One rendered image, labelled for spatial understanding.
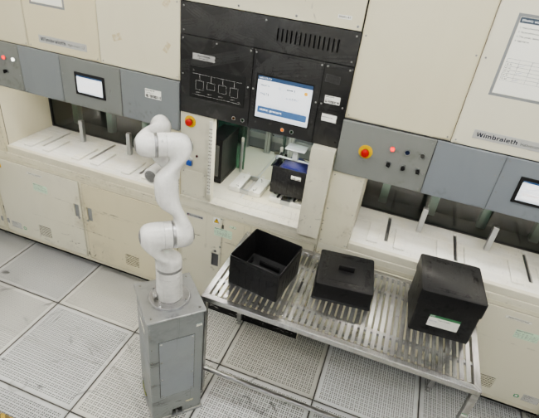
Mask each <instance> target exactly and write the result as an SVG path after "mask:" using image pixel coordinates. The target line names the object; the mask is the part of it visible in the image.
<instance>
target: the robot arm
mask: <svg viewBox="0 0 539 418"><path fill-rule="evenodd" d="M171 129H172V126H171V123H170V121H169V119H168V118H167V117H166V116H164V115H162V114H158V115H156V116H154V117H153V118H152V120H151V122H150V125H149V126H147V127H145V128H144V129H142V130H141V131H140V132H139V133H138V134H137V135H136V137H135V139H134V150H135V151H136V153H137V154H138V155H140V156H142V157H145V158H152V159H153V161H154V162H156V163H154V164H153V165H151V166H150V167H149V168H147V169H145V171H144V177H145V179H146V180H147V181H148V182H150V183H152V184H154V194H155V199H156V202H157V204H158V205H159V206H160V207H161V208H162V209H163V210H164V211H166V212H167V213H169V214H170V215H172V217H173V221H157V222H150V223H147V224H145V225H143V226H142V227H141V228H140V230H139V233H138V239H139V243H140V245H141V246H142V247H143V249H144V250H145V251H146V252H147V253H148V254H150V255H151V256H152V257H153V258H154V259H155V269H156V286H154V287H153V288H152V289H151V291H150V293H149V296H148V298H149V302H150V304H151V305H152V306H153V307H154V308H156V309H159V310H163V311H173V310H176V309H180V308H181V307H183V306H184V305H185V304H186V303H187V302H188V300H189V298H190V293H189V290H188V288H187V287H186V286H185V285H184V284H182V255H181V254H180V253H179V252H178V251H176V250H174V249H173V248H182V247H186V246H189V245H190V244H191V243H192V242H193V241H194V239H195V232H194V228H193V227H192V224H191V222H190V221H189V220H188V218H187V216H186V214H185V212H184V210H183V209H182V205H181V203H180V198H179V188H178V182H179V179H180V170H181V169H182V167H183V165H184V164H185V163H186V161H187V160H188V159H189V158H190V157H191V154H192V141H191V139H190V138H189V137H188V136H187V135H185V134H183V133H171Z"/></svg>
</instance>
